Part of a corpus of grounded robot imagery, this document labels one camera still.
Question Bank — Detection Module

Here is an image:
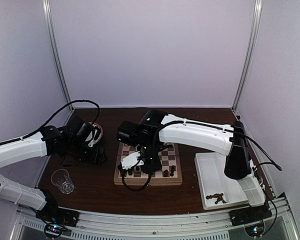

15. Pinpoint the clear drinking glass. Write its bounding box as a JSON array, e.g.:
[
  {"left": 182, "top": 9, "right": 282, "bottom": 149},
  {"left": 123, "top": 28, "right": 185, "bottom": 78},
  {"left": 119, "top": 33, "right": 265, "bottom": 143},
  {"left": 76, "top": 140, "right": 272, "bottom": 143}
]
[{"left": 50, "top": 168, "right": 75, "bottom": 195}]

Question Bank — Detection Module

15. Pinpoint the wooden chess board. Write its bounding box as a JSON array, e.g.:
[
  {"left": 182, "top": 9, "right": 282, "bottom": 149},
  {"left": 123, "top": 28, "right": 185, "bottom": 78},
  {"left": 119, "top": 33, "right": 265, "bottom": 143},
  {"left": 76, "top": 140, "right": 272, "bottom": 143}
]
[{"left": 113, "top": 142, "right": 183, "bottom": 186}]

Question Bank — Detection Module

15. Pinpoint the patterned ceramic plate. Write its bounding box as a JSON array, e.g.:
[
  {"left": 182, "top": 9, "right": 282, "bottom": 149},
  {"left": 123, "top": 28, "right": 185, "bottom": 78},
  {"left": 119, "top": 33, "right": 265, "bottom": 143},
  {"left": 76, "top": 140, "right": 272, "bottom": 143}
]
[{"left": 89, "top": 122, "right": 104, "bottom": 142}]

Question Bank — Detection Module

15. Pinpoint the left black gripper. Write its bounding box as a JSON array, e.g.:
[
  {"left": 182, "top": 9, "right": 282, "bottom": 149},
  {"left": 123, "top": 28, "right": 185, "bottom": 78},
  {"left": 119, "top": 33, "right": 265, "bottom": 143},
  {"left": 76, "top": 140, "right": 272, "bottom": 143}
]
[{"left": 66, "top": 139, "right": 107, "bottom": 166}]

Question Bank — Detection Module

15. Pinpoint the white plastic compartment tray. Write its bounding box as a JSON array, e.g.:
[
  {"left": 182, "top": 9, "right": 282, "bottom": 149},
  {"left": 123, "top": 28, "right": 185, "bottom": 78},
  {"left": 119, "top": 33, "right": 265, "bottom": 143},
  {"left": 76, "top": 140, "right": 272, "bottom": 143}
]
[{"left": 194, "top": 152, "right": 248, "bottom": 211}]

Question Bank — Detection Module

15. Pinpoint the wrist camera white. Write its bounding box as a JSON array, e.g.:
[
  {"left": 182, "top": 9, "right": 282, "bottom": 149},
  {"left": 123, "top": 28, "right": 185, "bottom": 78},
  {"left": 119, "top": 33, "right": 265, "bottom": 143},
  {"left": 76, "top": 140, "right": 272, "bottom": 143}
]
[
  {"left": 88, "top": 126, "right": 103, "bottom": 148},
  {"left": 117, "top": 151, "right": 144, "bottom": 171}
]

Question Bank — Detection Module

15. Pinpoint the front aluminium rail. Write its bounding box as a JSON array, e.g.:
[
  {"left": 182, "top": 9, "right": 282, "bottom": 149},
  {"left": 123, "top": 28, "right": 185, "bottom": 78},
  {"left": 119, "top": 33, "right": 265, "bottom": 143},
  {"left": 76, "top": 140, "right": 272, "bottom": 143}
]
[{"left": 7, "top": 196, "right": 300, "bottom": 240}]

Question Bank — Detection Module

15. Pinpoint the brown chess piece pile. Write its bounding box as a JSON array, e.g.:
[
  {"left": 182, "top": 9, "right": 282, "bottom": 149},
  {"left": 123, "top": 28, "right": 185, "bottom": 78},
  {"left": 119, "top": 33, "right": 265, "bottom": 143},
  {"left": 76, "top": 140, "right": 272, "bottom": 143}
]
[{"left": 205, "top": 193, "right": 227, "bottom": 205}]

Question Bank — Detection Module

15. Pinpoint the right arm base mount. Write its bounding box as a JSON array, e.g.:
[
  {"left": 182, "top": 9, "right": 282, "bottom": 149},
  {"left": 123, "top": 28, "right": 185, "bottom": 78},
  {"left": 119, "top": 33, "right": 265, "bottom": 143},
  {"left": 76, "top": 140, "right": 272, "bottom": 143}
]
[{"left": 229, "top": 201, "right": 273, "bottom": 227}]

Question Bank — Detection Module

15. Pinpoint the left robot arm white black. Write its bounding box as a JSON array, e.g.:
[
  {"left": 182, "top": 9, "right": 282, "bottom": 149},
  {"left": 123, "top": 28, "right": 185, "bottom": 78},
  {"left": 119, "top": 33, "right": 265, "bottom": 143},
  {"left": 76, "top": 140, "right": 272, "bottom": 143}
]
[{"left": 0, "top": 116, "right": 107, "bottom": 222}]

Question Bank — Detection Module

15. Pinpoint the aluminium frame post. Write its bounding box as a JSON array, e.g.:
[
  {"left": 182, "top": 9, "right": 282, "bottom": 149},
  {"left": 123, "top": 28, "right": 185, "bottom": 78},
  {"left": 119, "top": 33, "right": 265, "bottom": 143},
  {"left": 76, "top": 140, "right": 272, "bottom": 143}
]
[
  {"left": 231, "top": 0, "right": 263, "bottom": 112},
  {"left": 42, "top": 0, "right": 71, "bottom": 103}
]

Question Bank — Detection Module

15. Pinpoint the right aluminium frame post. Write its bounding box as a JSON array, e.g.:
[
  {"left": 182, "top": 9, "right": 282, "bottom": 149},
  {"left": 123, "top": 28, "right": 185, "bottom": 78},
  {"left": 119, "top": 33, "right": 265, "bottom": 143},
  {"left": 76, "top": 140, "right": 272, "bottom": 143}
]
[{"left": 231, "top": 0, "right": 263, "bottom": 112}]

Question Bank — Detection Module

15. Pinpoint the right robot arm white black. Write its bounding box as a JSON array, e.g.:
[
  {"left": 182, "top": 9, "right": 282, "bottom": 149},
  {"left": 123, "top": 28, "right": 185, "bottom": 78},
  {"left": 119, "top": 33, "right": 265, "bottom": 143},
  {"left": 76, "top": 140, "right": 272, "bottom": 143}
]
[{"left": 116, "top": 109, "right": 266, "bottom": 221}]

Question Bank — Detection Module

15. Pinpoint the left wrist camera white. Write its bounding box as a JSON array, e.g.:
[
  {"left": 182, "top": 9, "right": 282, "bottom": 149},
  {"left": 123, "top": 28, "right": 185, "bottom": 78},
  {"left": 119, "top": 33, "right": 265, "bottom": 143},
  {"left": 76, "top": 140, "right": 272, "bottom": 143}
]
[{"left": 88, "top": 126, "right": 103, "bottom": 148}]

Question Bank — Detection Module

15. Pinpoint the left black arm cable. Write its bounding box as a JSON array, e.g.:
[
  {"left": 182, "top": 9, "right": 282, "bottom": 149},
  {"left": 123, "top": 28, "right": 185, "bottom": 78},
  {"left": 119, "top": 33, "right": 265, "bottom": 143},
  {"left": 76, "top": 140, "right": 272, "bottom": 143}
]
[{"left": 19, "top": 99, "right": 101, "bottom": 141}]

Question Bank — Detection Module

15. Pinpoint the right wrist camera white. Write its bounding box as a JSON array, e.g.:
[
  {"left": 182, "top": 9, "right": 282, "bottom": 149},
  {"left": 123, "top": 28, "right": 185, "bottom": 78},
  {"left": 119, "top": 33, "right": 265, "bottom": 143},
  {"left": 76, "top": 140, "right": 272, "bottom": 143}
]
[{"left": 117, "top": 151, "right": 144, "bottom": 171}]

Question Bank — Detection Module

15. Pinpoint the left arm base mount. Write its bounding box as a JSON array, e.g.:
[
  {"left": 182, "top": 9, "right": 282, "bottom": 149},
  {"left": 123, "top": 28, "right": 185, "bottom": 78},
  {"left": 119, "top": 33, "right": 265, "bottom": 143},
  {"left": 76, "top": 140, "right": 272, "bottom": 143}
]
[{"left": 35, "top": 207, "right": 80, "bottom": 227}]

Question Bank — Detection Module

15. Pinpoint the dark knight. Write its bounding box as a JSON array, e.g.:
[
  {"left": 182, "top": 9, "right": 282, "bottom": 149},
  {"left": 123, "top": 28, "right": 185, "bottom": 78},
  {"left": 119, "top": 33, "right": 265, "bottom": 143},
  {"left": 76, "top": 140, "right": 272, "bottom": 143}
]
[{"left": 162, "top": 169, "right": 170, "bottom": 177}]

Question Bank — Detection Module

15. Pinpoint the left aluminium frame post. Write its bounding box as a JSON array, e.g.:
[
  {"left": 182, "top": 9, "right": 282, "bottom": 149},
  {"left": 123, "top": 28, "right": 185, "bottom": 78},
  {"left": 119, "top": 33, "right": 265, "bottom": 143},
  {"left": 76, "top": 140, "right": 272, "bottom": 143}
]
[{"left": 42, "top": 0, "right": 71, "bottom": 103}]

